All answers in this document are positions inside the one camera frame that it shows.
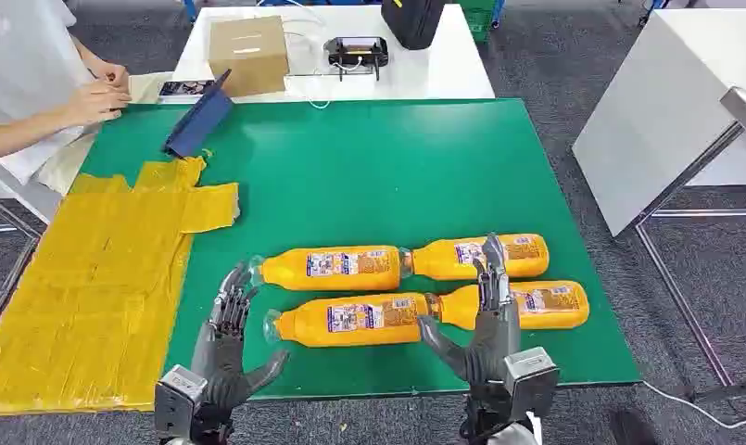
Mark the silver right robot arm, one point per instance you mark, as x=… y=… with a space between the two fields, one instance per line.
x=501 y=424

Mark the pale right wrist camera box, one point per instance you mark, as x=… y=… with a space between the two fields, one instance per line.
x=532 y=378

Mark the blue tablet case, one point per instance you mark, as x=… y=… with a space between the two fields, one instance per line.
x=197 y=123

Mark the yellow plastic sheet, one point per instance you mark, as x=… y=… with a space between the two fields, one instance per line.
x=96 y=288

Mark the white panel table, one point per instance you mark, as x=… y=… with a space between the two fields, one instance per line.
x=661 y=104

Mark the person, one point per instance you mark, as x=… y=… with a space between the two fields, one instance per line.
x=22 y=73

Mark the green crate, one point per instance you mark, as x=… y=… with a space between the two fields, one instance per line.
x=480 y=15

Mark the orange drink bottle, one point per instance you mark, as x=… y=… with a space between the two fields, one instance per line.
x=550 y=305
x=336 y=268
x=446 y=258
x=354 y=319

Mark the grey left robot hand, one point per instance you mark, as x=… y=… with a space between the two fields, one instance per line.
x=222 y=362

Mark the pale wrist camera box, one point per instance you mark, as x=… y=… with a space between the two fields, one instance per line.
x=177 y=393
x=532 y=378

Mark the green table mat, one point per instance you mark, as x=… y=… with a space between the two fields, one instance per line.
x=360 y=178

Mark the black handheld controller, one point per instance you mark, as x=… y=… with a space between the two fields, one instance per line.
x=356 y=55

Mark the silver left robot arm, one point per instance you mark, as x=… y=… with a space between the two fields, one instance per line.
x=210 y=432

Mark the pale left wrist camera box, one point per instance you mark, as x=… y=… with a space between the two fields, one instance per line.
x=177 y=393

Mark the black bag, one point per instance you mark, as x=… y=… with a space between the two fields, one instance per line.
x=411 y=21

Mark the brown cardboard box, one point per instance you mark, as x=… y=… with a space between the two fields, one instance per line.
x=250 y=55

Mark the person's hand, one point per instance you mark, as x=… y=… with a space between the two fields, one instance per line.
x=96 y=101
x=111 y=75

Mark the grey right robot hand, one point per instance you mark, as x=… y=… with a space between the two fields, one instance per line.
x=492 y=344

